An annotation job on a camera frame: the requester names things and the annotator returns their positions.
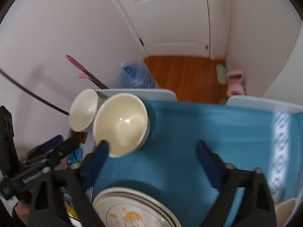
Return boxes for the small white bowl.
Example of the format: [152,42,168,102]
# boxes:
[69,89,100,132]

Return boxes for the white plate orange pattern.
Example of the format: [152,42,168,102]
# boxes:
[92,187,181,227]

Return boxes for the cream ceramic bowl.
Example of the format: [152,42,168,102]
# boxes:
[92,93,150,158]

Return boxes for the beige plastic handled bowl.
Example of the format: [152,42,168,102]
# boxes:
[275,198,298,227]

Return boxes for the person's left hand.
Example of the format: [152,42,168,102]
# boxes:
[13,201,31,226]

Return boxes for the blue patterned tablecloth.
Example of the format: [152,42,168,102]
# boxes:
[87,101,302,226]

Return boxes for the pink slippers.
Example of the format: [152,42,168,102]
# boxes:
[226,71,245,98]

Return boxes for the blue water bottle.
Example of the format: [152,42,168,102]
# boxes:
[119,61,160,89]

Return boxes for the white door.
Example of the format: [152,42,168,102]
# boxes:
[111,0,211,58]

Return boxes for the black cable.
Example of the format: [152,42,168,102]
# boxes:
[0,68,70,116]

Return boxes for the pink handled mop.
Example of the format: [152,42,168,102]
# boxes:
[66,55,109,89]

